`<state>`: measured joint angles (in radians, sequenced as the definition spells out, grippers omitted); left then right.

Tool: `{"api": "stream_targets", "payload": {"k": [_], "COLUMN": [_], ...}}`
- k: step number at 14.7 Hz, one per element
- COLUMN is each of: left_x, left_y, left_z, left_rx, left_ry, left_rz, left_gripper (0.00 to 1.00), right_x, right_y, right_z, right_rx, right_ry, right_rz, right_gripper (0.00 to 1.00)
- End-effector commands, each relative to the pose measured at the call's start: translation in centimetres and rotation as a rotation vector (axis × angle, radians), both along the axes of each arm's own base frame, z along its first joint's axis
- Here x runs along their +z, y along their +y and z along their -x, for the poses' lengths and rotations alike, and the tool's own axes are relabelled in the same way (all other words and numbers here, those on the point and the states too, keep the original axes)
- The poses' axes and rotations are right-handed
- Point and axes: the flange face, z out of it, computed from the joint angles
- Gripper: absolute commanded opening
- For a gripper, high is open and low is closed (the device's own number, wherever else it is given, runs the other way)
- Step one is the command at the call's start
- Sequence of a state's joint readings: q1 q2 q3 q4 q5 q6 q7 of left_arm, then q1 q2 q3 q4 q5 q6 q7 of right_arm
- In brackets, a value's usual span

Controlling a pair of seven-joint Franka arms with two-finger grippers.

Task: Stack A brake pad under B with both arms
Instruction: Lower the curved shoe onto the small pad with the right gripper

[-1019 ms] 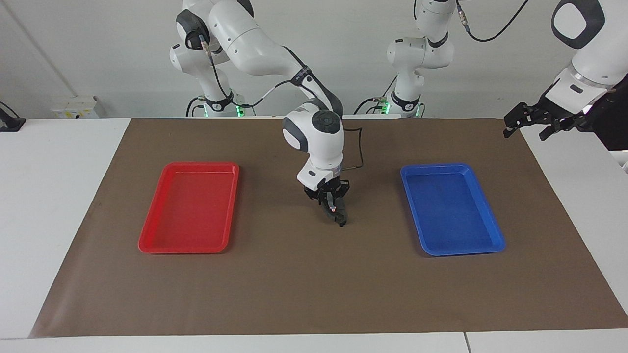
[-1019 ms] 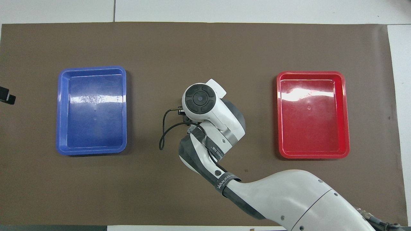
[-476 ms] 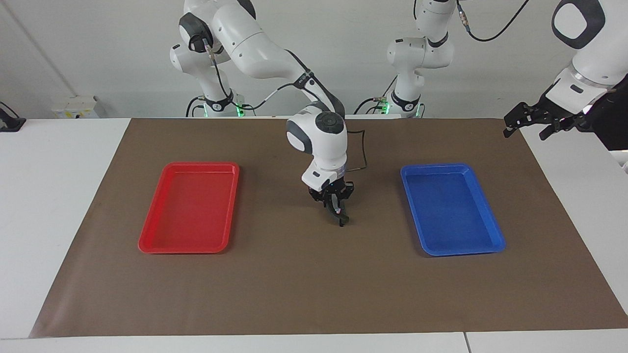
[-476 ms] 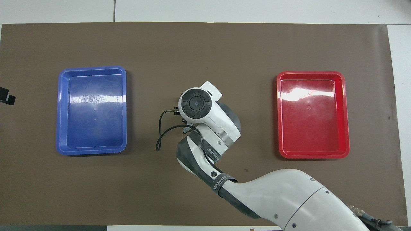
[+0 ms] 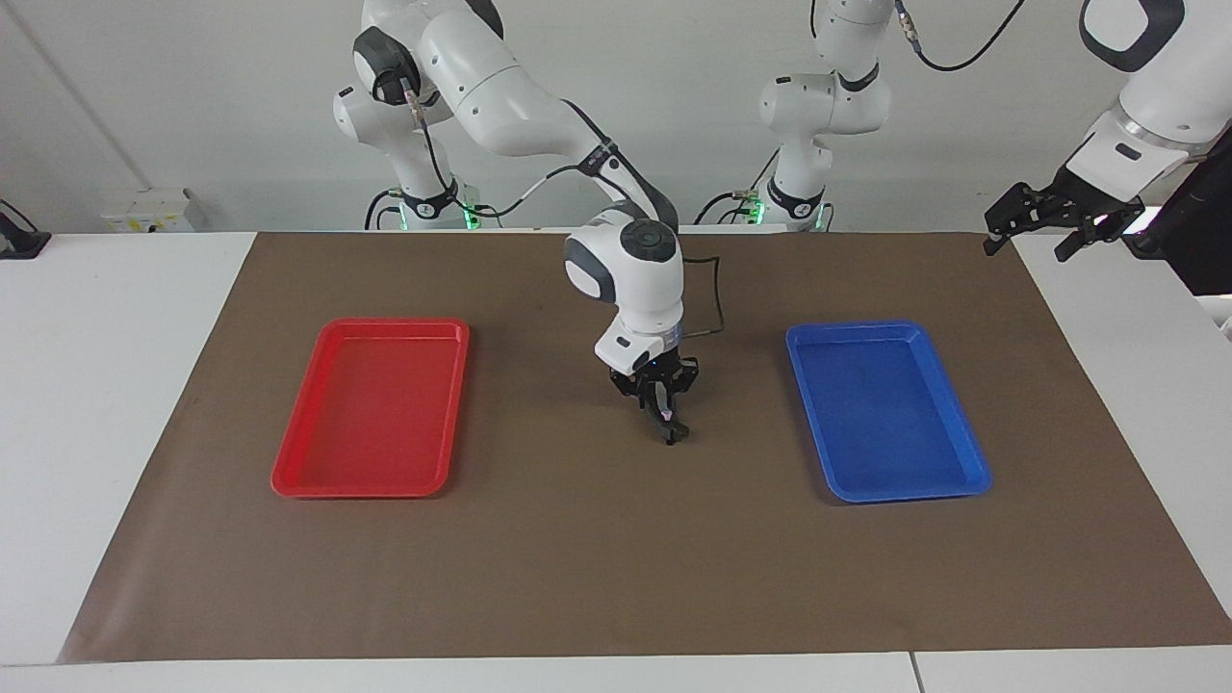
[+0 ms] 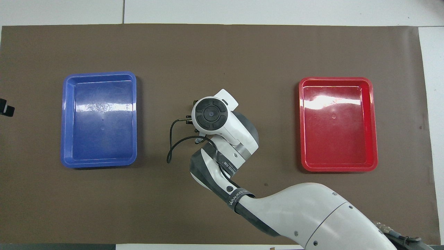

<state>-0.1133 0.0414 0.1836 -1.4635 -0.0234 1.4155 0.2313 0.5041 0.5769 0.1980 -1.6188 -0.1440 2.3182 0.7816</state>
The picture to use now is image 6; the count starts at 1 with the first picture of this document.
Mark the blue plastic tray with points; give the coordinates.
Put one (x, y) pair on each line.
(86, 139)

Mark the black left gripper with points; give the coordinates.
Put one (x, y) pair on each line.
(2, 107)

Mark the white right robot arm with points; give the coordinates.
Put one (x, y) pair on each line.
(295, 215)

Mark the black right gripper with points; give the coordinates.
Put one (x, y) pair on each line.
(189, 122)

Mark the brown table mat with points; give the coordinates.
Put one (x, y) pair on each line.
(104, 208)

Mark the red plastic tray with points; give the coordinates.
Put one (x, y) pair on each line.
(336, 139)

